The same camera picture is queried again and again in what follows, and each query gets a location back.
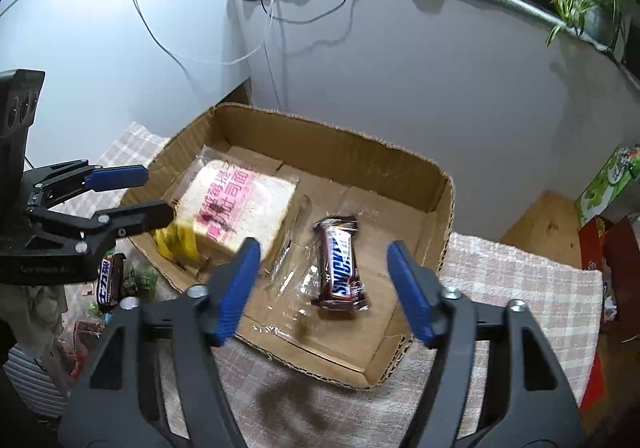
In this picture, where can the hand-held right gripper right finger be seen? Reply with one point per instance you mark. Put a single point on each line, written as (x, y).
(410, 298)

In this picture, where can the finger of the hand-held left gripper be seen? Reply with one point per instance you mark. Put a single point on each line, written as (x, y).
(117, 177)
(137, 219)

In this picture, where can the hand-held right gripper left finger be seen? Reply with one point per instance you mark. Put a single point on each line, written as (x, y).
(235, 295)

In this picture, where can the blue label chocolate bar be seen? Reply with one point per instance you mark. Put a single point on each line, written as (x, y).
(108, 285)

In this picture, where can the brown chocolate bar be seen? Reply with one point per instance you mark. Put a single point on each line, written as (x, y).
(340, 263)

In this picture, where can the cardboard box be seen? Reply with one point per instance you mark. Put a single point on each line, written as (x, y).
(330, 338)

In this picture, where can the person's left forearm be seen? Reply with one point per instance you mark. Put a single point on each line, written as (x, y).
(32, 383)

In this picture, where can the person's left hand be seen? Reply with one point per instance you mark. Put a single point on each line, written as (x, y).
(44, 313)

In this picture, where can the yellow snack packet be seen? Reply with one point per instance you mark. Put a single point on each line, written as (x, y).
(177, 243)

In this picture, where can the green snack packet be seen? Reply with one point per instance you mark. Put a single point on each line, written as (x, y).
(145, 278)

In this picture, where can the plaid blanket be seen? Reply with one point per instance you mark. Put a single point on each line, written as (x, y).
(500, 278)

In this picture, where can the sliced bread packet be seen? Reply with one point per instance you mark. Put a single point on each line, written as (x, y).
(240, 198)

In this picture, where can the wooden board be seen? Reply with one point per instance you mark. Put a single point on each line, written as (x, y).
(545, 228)

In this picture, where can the red box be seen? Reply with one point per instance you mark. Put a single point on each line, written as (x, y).
(622, 258)

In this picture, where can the green carton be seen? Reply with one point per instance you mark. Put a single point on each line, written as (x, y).
(607, 188)

